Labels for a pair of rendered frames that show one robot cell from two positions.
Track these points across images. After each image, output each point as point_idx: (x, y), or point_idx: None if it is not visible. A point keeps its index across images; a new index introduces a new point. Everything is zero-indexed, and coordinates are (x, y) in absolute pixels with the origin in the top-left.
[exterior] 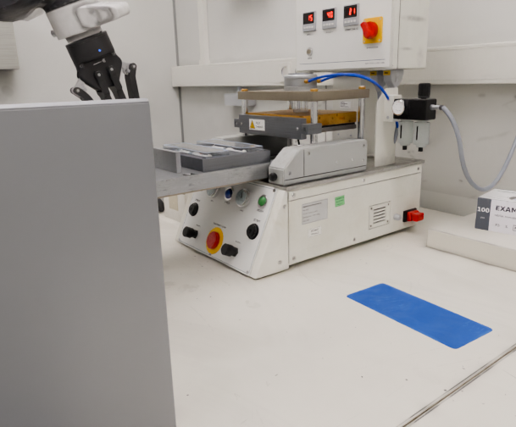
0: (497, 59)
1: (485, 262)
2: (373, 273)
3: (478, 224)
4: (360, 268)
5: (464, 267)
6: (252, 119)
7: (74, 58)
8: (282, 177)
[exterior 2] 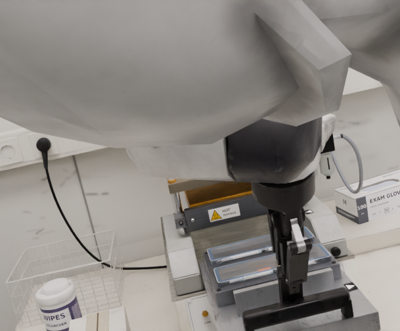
0: None
1: (399, 243)
2: (395, 294)
3: (360, 220)
4: (378, 297)
5: None
6: (213, 209)
7: (299, 200)
8: (345, 247)
